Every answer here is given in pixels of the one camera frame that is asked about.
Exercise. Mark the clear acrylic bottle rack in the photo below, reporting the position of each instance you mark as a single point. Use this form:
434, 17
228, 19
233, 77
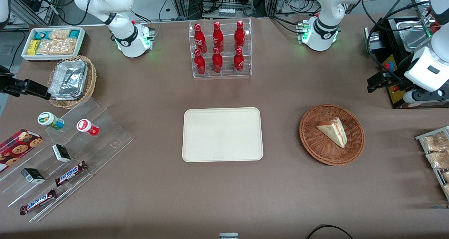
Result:
226, 61

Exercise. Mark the black food warmer machine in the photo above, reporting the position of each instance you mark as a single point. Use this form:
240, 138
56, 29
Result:
394, 39

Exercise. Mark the tan wicker basket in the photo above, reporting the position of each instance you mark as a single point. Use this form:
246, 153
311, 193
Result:
92, 81

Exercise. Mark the round brown wicker basket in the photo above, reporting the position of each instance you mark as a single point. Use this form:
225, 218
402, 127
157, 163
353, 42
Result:
315, 144

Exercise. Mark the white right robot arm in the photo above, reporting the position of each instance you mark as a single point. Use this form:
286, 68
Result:
121, 25

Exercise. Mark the red cola bottle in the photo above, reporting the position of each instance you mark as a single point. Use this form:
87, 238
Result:
217, 62
239, 36
218, 38
239, 62
200, 64
200, 39

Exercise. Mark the clear fried snack bag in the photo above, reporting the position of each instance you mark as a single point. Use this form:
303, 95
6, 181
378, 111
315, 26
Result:
438, 159
435, 141

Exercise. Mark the aluminium foil tray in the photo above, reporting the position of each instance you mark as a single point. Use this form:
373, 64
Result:
68, 80

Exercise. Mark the green lid snack cup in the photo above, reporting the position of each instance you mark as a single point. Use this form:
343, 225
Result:
49, 120

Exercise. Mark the yellow snack packet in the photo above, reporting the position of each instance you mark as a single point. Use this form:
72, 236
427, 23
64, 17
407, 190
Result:
33, 47

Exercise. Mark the white power strip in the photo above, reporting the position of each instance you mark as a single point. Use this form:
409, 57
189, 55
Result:
227, 11

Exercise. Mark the cream plastic tray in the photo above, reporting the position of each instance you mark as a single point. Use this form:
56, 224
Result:
222, 134

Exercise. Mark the large clear cracker bag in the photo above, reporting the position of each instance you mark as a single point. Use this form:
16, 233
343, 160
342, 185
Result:
58, 46

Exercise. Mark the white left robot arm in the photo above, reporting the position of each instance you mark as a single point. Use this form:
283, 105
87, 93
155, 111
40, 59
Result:
326, 25

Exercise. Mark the small black box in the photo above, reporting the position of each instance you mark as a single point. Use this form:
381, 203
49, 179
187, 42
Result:
61, 153
32, 176

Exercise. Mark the clear acrylic stepped display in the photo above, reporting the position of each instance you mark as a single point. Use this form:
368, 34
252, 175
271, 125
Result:
101, 140

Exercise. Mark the grey table edge device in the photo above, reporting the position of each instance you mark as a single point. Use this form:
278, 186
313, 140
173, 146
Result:
228, 236

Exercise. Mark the Snickers chocolate bar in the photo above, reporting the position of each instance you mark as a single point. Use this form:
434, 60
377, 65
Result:
38, 202
70, 174

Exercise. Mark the white rectangular snack bin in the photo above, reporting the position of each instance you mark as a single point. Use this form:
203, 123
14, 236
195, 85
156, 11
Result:
80, 42

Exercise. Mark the teal snack packet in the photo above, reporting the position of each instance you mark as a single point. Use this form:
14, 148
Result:
44, 34
74, 34

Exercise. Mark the steel warmer pan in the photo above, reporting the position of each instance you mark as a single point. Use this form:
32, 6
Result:
412, 35

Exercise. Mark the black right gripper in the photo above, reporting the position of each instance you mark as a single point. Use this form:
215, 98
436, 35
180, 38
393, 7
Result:
7, 85

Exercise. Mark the small clear cracker bag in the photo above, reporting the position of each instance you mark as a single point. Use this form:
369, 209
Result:
60, 34

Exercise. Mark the red lid snack cup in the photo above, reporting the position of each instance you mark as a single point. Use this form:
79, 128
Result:
87, 127

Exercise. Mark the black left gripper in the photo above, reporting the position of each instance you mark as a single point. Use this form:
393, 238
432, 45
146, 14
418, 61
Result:
395, 76

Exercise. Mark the triangle sandwich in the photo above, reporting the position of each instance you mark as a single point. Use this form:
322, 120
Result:
335, 131

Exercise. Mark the red cookie box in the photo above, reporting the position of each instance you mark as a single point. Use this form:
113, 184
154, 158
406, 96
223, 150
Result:
17, 147

